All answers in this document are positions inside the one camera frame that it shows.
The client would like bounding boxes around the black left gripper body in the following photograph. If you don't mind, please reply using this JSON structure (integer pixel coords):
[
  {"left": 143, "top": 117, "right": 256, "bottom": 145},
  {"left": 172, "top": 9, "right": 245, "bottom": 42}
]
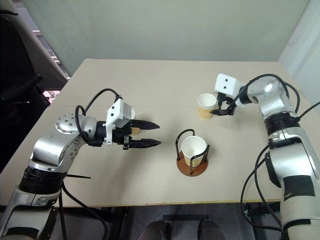
[{"left": 112, "top": 121, "right": 134, "bottom": 151}]

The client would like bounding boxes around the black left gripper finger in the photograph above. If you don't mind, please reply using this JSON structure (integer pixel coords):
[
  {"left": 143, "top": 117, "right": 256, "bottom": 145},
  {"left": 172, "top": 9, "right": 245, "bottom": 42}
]
[
  {"left": 131, "top": 119, "right": 161, "bottom": 131},
  {"left": 129, "top": 138, "right": 163, "bottom": 149}
]

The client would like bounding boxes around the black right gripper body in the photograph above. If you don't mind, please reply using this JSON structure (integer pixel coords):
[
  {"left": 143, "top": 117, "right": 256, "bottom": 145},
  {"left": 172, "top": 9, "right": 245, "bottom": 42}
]
[{"left": 215, "top": 91, "right": 230, "bottom": 109}]

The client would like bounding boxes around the white and tan paper cup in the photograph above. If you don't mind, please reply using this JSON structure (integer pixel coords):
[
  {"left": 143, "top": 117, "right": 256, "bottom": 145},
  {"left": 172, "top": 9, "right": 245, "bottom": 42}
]
[
  {"left": 180, "top": 136, "right": 208, "bottom": 167},
  {"left": 129, "top": 108, "right": 140, "bottom": 136},
  {"left": 196, "top": 93, "right": 218, "bottom": 120}
]

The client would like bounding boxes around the dark rounded shape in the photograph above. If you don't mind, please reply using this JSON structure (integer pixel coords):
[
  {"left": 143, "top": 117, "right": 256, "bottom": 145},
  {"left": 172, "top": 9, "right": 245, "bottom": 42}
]
[
  {"left": 198, "top": 219, "right": 221, "bottom": 240},
  {"left": 138, "top": 219, "right": 173, "bottom": 240}
]

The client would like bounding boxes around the black office chair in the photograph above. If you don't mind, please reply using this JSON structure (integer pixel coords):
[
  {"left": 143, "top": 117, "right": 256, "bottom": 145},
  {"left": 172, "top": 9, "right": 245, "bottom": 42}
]
[{"left": 0, "top": 0, "right": 51, "bottom": 175}]

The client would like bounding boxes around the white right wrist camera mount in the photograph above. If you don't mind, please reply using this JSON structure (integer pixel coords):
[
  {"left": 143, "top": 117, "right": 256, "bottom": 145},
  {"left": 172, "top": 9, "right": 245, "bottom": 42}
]
[{"left": 214, "top": 73, "right": 247, "bottom": 100}]

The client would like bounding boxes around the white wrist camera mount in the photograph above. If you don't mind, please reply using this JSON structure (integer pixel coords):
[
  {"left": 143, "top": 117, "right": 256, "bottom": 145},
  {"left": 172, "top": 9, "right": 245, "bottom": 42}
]
[
  {"left": 214, "top": 73, "right": 247, "bottom": 100},
  {"left": 104, "top": 94, "right": 133, "bottom": 146}
]

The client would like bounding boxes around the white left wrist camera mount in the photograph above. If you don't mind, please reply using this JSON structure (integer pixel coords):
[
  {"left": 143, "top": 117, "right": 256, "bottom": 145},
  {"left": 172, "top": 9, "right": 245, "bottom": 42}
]
[{"left": 104, "top": 94, "right": 133, "bottom": 146}]

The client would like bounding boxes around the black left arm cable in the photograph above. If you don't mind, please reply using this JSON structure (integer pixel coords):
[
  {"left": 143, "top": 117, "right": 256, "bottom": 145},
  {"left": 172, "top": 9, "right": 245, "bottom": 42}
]
[{"left": 59, "top": 87, "right": 123, "bottom": 240}]

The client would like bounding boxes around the black wire cup holder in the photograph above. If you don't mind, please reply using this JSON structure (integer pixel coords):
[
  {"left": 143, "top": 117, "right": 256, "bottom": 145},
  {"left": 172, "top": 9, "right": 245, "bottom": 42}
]
[{"left": 175, "top": 128, "right": 211, "bottom": 177}]

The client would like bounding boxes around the black cable tie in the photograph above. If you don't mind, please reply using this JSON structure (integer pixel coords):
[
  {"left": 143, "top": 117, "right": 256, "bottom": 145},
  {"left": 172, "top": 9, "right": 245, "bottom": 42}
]
[{"left": 65, "top": 174, "right": 92, "bottom": 180}]

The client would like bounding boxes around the white wall panel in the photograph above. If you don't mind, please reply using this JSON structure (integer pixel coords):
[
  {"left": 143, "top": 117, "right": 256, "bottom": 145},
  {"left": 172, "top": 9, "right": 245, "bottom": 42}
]
[{"left": 277, "top": 0, "right": 320, "bottom": 107}]

